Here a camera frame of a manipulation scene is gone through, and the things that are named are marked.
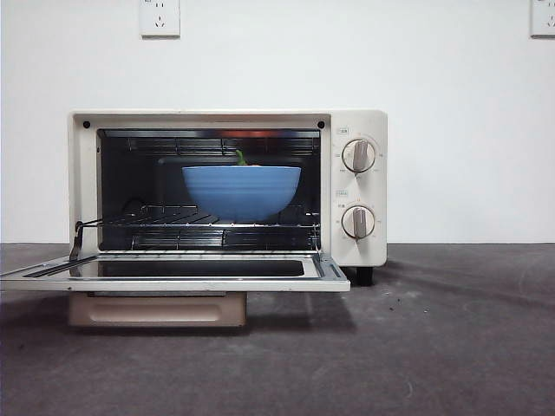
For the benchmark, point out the blue ribbed bowl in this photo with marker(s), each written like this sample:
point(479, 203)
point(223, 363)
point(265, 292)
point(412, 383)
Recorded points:
point(240, 195)

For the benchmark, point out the beige oven knob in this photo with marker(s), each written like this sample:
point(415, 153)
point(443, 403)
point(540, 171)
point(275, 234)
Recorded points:
point(358, 155)
point(358, 222)

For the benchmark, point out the orange pumpkin green stem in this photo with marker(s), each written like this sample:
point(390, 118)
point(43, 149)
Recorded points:
point(240, 159)

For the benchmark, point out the white Toshiba toaster oven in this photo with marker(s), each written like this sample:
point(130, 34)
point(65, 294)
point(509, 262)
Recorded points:
point(368, 125)

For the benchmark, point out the white wall socket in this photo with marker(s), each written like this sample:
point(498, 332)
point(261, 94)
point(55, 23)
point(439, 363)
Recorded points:
point(544, 19)
point(159, 21)

